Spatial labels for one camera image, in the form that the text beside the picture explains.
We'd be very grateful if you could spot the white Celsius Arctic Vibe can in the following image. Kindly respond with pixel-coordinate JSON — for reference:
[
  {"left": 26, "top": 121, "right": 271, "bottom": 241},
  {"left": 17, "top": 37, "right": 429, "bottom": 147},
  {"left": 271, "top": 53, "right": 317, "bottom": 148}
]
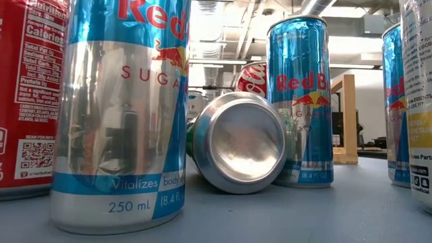
[{"left": 187, "top": 90, "right": 210, "bottom": 124}]

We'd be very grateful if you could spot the green Sprite can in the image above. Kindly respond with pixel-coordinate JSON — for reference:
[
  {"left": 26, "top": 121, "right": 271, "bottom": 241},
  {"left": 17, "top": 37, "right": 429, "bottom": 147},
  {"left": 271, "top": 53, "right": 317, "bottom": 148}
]
[{"left": 186, "top": 90, "right": 288, "bottom": 196}]

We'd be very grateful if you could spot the red Coca-Cola can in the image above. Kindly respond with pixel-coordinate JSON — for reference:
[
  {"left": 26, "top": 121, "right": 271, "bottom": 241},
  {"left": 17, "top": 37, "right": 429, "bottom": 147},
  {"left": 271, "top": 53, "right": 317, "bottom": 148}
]
[
  {"left": 235, "top": 61, "right": 269, "bottom": 99},
  {"left": 0, "top": 0, "right": 70, "bottom": 202}
]

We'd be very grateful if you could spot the white Celsius Tropical Vibe can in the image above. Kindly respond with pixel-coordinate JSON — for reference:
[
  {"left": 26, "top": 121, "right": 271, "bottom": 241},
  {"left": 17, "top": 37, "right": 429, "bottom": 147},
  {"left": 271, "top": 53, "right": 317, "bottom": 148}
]
[{"left": 398, "top": 0, "right": 432, "bottom": 214}]

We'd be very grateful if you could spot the wooden slatted shelf rack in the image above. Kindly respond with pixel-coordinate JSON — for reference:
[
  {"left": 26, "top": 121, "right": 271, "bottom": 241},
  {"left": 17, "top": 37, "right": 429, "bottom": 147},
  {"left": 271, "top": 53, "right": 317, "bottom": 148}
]
[{"left": 329, "top": 73, "right": 359, "bottom": 165}]

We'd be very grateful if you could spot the long ceiling light strip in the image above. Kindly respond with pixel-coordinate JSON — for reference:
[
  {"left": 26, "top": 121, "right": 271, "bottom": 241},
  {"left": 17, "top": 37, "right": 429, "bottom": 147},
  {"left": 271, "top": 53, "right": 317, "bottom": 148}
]
[
  {"left": 329, "top": 63, "right": 384, "bottom": 70},
  {"left": 188, "top": 58, "right": 249, "bottom": 66}
]

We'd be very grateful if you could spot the blue silver Red Bull can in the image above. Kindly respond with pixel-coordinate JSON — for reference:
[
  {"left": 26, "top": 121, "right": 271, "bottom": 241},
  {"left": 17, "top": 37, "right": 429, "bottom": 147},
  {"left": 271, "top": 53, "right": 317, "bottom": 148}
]
[
  {"left": 265, "top": 15, "right": 335, "bottom": 189},
  {"left": 49, "top": 0, "right": 192, "bottom": 236},
  {"left": 381, "top": 22, "right": 412, "bottom": 189}
]

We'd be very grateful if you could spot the dark background desk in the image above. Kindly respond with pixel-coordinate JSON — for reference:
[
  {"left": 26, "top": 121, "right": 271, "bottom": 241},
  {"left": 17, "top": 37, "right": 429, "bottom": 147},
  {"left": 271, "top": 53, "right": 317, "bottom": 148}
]
[{"left": 356, "top": 136, "right": 389, "bottom": 160}]

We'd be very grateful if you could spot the ribbed silver ventilation duct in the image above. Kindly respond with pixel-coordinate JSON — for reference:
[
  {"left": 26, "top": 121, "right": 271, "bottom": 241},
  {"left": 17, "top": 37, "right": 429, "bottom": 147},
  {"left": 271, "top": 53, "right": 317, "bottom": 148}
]
[{"left": 195, "top": 0, "right": 222, "bottom": 89}]

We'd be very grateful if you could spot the silver round ceiling duct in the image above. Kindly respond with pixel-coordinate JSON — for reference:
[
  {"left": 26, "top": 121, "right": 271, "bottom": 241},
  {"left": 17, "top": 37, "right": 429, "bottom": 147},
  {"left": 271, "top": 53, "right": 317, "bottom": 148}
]
[{"left": 298, "top": 0, "right": 338, "bottom": 17}]

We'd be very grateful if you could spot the grey rectangular ceiling duct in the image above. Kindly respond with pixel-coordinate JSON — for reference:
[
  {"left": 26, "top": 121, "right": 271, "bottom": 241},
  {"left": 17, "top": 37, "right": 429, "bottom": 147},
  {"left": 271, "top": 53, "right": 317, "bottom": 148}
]
[{"left": 325, "top": 13, "right": 385, "bottom": 36}]

